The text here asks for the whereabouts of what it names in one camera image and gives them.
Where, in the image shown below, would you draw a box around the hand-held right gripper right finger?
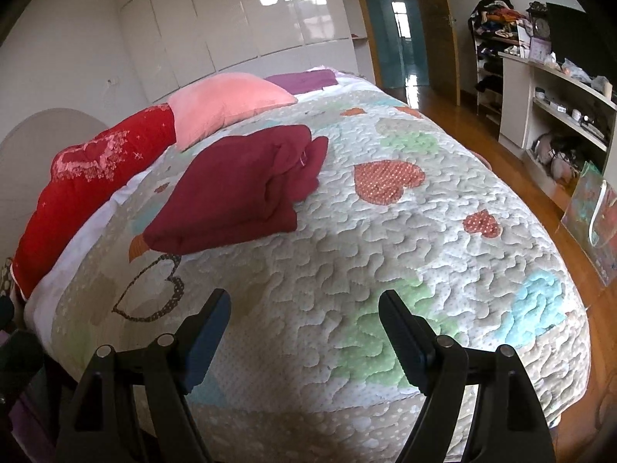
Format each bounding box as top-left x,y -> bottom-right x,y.
378,290 -> 557,463

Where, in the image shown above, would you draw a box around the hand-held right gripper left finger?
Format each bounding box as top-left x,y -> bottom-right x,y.
57,288 -> 233,463

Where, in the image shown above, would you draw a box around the maroon shirt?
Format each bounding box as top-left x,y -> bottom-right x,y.
143,124 -> 329,255

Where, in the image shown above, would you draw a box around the shelf rack with clothes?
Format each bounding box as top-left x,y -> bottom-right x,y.
470,0 -> 530,128

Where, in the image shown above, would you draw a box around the heart-patterned quilt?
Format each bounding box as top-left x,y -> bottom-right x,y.
24,79 -> 593,463

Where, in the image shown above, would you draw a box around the white bed sheet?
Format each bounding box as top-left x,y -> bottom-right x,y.
24,164 -> 162,321

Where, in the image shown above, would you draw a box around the red embroidered blanket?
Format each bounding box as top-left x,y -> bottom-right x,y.
12,105 -> 177,298

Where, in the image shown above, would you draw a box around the colourful gift bag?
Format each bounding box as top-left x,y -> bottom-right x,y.
560,161 -> 617,286

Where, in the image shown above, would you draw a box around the beige headboard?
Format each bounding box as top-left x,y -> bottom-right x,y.
0,107 -> 109,261

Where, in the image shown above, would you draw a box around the bags in cabinet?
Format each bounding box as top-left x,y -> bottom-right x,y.
533,132 -> 586,184

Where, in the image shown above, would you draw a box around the pink pillow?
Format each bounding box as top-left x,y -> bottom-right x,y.
168,72 -> 298,151

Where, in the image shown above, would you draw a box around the white television cabinet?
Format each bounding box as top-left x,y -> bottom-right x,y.
498,51 -> 617,213

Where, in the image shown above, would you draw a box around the purple cloth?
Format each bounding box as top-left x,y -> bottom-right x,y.
264,69 -> 338,95

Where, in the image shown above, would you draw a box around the wooden door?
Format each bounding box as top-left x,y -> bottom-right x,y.
417,0 -> 461,106

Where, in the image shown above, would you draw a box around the clear plastic bag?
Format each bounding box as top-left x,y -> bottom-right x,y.
561,58 -> 608,88

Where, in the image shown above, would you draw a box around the purple picture card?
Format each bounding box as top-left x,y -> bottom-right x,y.
529,37 -> 553,63

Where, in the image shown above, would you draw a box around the white glossy wardrobe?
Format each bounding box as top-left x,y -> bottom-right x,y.
118,0 -> 377,104

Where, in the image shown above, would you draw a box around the dark table clock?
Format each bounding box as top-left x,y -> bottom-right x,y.
526,1 -> 553,39

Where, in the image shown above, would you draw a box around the black television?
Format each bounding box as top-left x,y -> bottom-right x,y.
545,2 -> 617,95

